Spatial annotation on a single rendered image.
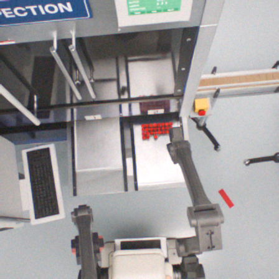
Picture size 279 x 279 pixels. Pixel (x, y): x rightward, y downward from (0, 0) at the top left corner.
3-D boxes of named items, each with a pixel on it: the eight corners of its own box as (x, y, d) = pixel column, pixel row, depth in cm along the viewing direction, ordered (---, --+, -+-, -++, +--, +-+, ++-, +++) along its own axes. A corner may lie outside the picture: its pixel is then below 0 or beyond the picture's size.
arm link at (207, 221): (198, 255, 105) (230, 251, 106) (190, 211, 110) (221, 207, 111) (177, 257, 147) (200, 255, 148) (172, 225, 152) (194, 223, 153)
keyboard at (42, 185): (26, 152, 203) (25, 151, 201) (49, 147, 204) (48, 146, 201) (35, 219, 193) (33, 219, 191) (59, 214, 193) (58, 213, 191)
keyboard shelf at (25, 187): (9, 153, 206) (7, 152, 204) (54, 143, 207) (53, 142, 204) (18, 228, 195) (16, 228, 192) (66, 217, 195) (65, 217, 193)
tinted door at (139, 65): (94, 101, 167) (65, 34, 110) (182, 93, 166) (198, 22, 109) (94, 102, 166) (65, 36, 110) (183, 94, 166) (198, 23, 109)
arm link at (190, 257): (184, 266, 143) (196, 264, 144) (184, 247, 139) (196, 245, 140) (179, 251, 152) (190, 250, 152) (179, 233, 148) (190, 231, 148)
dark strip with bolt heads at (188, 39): (171, 109, 186) (184, 26, 109) (179, 109, 186) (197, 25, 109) (171, 112, 186) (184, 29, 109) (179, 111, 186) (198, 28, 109)
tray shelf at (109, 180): (66, 116, 202) (66, 114, 201) (184, 105, 201) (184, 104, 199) (69, 197, 190) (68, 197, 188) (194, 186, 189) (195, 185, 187)
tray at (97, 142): (75, 114, 200) (73, 112, 197) (118, 109, 200) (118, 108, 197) (76, 170, 192) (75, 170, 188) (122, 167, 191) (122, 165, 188)
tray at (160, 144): (134, 126, 197) (133, 124, 194) (179, 122, 197) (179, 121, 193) (137, 185, 188) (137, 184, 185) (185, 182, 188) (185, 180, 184)
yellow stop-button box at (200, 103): (192, 101, 191) (193, 96, 184) (205, 99, 191) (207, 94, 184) (193, 113, 189) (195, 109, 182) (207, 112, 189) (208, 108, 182)
